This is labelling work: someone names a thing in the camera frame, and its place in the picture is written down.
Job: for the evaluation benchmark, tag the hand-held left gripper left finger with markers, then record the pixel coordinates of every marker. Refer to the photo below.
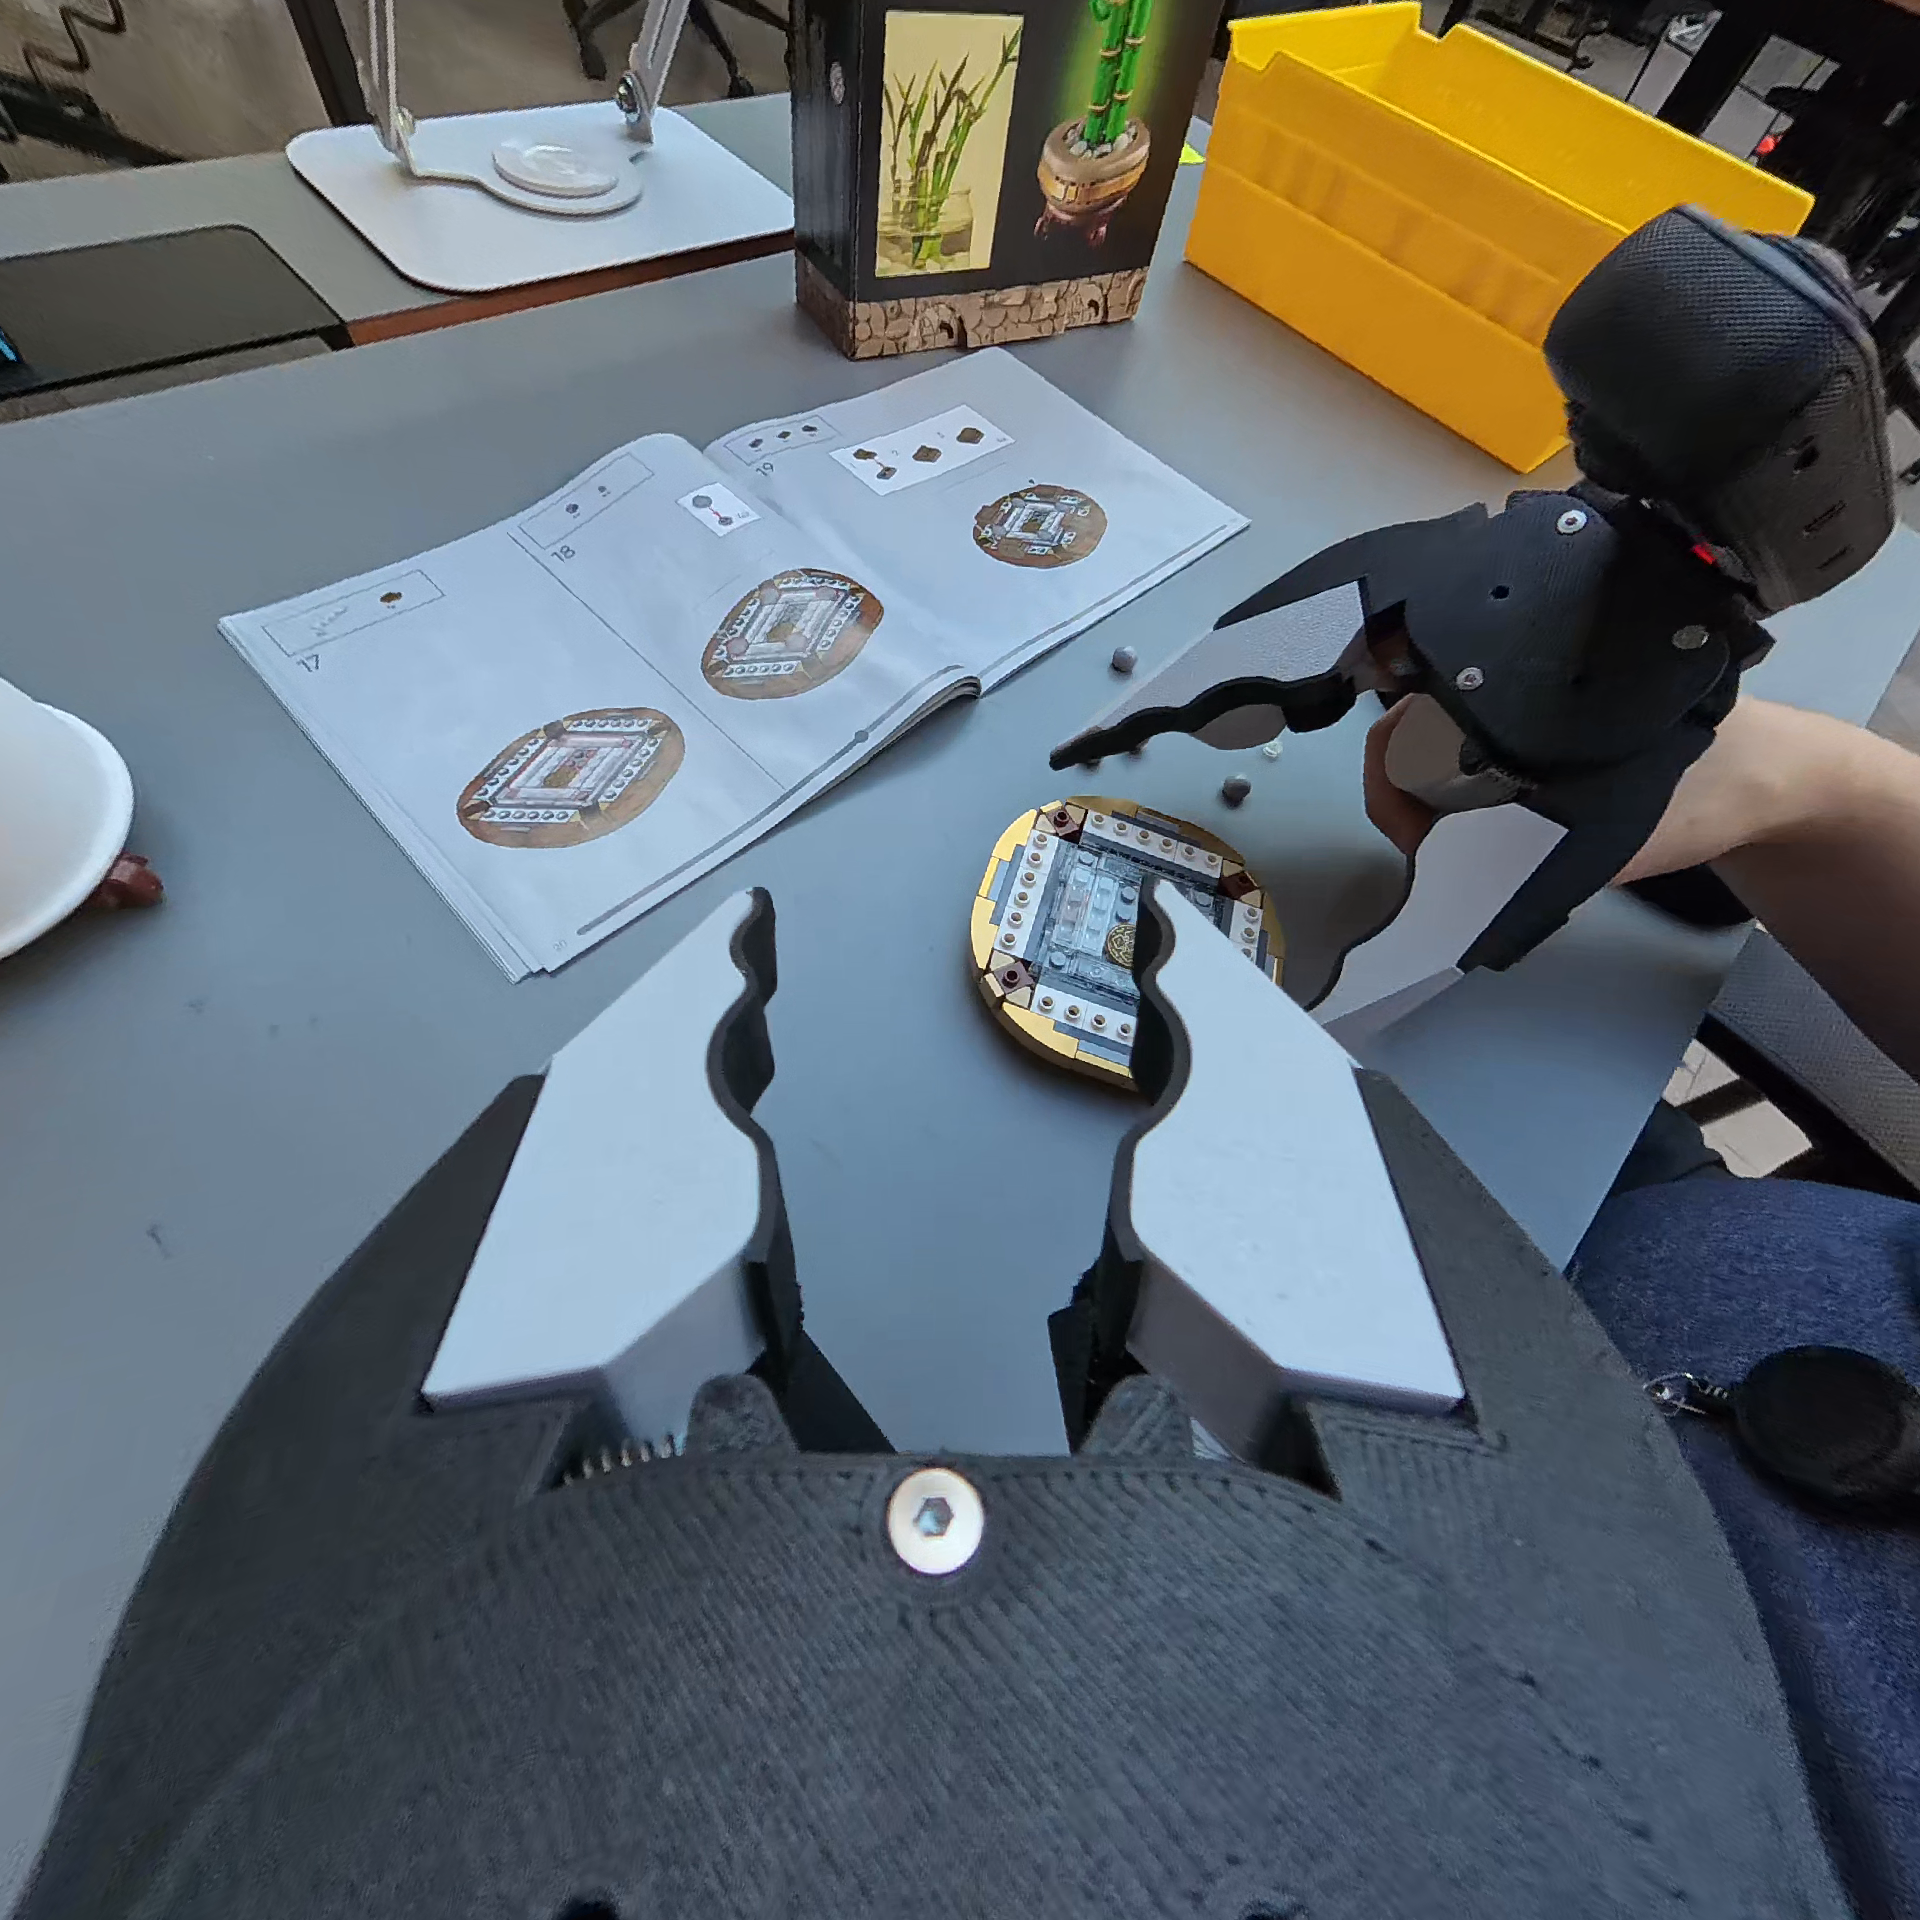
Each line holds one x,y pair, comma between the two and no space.
599,1200

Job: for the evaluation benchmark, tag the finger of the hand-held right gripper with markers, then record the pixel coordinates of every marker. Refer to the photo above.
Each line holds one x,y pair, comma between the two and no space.
1389,1003
1246,729

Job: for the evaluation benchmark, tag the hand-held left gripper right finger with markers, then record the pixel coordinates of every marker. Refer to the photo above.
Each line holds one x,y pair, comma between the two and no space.
1292,1228

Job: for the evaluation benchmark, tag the gold round lego base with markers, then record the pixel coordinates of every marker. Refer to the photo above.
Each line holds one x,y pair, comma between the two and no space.
1077,899

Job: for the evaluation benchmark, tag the person's right forearm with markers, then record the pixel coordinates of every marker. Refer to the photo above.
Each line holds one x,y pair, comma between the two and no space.
1800,812

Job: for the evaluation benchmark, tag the dark brown lego piece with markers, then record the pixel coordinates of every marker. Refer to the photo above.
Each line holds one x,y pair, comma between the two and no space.
127,886

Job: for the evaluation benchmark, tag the lego instruction booklet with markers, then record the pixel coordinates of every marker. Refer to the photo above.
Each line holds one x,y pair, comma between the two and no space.
672,632

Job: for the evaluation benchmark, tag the black lego set box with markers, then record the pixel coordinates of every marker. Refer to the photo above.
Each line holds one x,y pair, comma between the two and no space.
961,182

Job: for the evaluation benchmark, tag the person's right hand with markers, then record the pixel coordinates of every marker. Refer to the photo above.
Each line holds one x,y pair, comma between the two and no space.
1391,803

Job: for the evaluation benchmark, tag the yellow plastic bin stack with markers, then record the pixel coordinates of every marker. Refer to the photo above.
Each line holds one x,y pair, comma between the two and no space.
1425,226

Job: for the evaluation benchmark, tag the white paper cup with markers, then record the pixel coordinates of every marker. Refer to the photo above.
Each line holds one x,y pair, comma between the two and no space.
42,823

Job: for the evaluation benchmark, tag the black desk mat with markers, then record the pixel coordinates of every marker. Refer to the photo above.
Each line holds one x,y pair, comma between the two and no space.
163,307

